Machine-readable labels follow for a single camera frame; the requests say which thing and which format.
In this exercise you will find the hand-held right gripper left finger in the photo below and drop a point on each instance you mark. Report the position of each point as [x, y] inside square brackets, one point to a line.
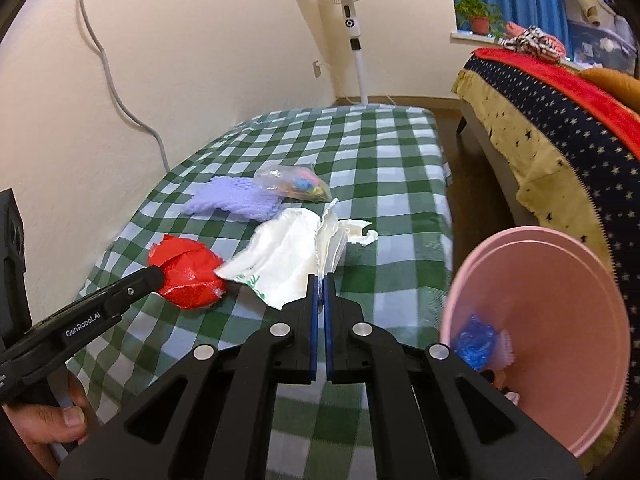
[314, 320]

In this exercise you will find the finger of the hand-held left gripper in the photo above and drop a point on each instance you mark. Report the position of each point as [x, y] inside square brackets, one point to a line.
[135, 285]

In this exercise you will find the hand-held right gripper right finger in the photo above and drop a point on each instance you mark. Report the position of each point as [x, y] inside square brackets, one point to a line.
[330, 330]

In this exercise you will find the red plastic bag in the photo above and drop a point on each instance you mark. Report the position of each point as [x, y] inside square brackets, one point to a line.
[190, 270]

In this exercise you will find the white tissue packet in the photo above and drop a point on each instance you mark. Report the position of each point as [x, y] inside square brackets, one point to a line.
[280, 255]

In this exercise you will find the blue plastic bag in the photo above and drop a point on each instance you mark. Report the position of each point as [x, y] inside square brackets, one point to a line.
[472, 342]

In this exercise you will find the pink plastic bin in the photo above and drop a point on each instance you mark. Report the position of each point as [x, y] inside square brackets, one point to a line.
[550, 310]

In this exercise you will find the person's left hand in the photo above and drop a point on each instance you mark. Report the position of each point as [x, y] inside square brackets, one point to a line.
[40, 425]

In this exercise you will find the purple knitted cloth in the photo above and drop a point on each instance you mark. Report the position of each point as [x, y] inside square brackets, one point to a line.
[225, 197]

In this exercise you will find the clear plastic bag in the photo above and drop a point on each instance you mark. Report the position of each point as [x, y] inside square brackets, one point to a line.
[290, 180]

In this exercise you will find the white serrated wrapper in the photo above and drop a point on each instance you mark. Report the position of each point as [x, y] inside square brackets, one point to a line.
[502, 350]

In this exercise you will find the green checkered tablecloth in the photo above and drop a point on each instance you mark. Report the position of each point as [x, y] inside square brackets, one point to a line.
[310, 140]

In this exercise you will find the dark bed leg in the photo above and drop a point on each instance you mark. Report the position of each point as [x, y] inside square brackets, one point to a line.
[461, 125]

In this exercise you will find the yellow bed skirt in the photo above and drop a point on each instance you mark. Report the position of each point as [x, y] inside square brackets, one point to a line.
[520, 135]

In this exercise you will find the white standing fan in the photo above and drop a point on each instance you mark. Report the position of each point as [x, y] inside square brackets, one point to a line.
[350, 15]

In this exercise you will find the bed with red blanket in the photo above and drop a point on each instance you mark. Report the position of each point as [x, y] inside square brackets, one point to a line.
[590, 160]

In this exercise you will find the white windowsill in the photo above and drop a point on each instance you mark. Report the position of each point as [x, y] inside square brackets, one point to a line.
[475, 35]

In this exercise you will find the potted green plant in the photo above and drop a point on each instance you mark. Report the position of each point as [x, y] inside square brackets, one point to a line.
[477, 12]

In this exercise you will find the black white striped cloth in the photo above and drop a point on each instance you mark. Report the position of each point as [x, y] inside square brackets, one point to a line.
[535, 42]

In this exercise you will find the pink folded cloth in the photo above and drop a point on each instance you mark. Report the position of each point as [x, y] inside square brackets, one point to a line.
[513, 27]

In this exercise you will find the brown pillow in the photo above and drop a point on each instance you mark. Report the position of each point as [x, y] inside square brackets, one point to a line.
[615, 80]

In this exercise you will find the clear plastic storage box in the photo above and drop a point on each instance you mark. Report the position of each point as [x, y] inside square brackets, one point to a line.
[605, 45]

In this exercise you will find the white wall plug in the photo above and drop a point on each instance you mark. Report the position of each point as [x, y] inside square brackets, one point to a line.
[317, 69]

